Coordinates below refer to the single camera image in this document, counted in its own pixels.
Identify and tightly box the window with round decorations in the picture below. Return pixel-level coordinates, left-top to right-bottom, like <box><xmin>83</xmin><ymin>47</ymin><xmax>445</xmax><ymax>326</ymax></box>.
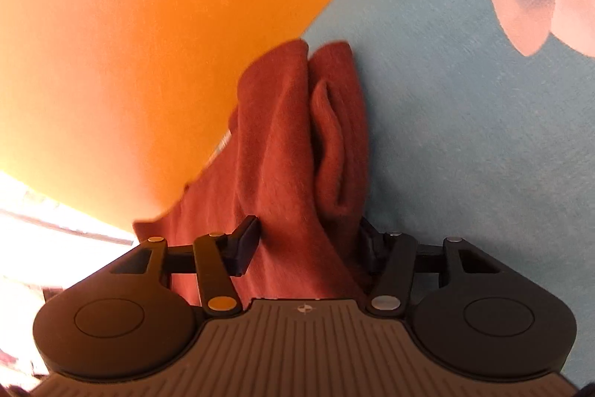
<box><xmin>1</xmin><ymin>173</ymin><xmax>136</xmax><ymax>390</ymax></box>

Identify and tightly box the dark red knit sweater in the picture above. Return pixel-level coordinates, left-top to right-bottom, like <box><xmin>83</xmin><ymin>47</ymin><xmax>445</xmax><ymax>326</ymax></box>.
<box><xmin>133</xmin><ymin>39</ymin><xmax>370</xmax><ymax>303</ymax></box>

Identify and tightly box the blue floral bed sheet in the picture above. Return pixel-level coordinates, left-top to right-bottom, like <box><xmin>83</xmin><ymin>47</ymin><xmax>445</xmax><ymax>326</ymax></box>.
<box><xmin>306</xmin><ymin>0</ymin><xmax>594</xmax><ymax>384</ymax></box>

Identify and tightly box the orange headboard panel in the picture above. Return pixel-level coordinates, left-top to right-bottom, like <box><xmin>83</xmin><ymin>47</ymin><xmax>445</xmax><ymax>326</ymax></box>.
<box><xmin>1</xmin><ymin>0</ymin><xmax>331</xmax><ymax>230</ymax></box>

